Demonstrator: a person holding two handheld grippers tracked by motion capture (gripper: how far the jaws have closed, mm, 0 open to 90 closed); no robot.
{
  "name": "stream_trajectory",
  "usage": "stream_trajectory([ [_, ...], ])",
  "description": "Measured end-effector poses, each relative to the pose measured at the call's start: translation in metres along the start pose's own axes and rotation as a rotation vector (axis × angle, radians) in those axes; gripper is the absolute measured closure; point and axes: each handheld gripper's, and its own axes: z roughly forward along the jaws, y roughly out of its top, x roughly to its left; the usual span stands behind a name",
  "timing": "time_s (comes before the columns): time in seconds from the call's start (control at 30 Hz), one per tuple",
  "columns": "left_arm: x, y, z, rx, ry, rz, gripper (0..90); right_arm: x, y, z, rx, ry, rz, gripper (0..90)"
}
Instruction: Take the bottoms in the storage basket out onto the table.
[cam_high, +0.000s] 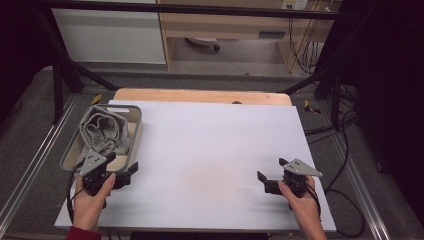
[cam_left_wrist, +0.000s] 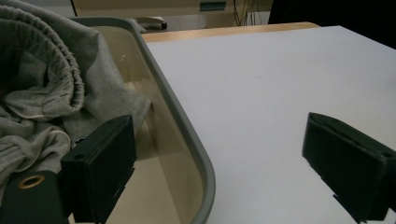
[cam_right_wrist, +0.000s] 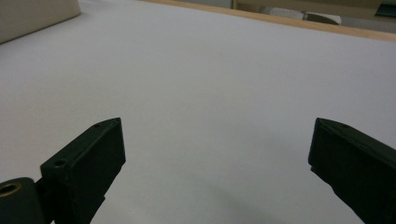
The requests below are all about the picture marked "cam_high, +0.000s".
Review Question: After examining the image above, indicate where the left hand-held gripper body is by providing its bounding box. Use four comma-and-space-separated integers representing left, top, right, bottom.
79, 150, 132, 197

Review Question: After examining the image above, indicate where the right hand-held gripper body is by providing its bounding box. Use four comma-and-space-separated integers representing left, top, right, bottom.
265, 158, 324, 198

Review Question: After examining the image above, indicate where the grey cloth garment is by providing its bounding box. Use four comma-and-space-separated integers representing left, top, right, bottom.
78, 106, 133, 158

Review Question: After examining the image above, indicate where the grey plastic basket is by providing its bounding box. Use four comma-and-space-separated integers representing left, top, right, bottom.
59, 104, 144, 173

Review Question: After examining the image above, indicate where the person's right hand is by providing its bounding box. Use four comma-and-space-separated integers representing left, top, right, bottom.
278, 175, 323, 232

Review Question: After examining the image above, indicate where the person's left hand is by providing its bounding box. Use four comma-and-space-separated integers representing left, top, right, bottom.
72, 173, 117, 233

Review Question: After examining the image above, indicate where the black metal stand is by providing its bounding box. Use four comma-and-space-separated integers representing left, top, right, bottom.
34, 11, 119, 125
282, 19, 359, 133

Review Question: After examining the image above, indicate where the white cabinet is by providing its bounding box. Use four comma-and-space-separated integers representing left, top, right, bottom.
51, 0, 167, 65

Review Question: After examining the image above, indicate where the office chair base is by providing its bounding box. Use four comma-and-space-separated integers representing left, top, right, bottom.
184, 36, 222, 53

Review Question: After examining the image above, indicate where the right hand-held gripper black cable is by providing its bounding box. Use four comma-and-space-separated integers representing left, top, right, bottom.
305, 181, 323, 221

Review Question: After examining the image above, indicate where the hand-held gripper black cable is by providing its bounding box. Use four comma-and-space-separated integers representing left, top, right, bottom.
305, 181, 323, 221
66, 159, 85, 224

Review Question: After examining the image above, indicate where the left hand-held gripper black cable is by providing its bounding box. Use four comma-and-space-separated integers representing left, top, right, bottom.
66, 159, 85, 224

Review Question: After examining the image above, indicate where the aluminium rail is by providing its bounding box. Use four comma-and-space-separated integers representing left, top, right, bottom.
0, 94, 80, 229
328, 133, 392, 240

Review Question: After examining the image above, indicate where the black floor cable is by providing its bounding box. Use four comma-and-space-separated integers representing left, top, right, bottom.
304, 109, 367, 239

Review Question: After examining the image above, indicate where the bundle of hanging cables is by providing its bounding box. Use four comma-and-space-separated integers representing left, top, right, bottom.
287, 16, 329, 76

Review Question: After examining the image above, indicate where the white wall socket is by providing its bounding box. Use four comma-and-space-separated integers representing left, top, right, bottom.
281, 0, 310, 11

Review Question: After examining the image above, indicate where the black metal frame bar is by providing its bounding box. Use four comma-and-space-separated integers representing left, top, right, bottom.
34, 0, 356, 21

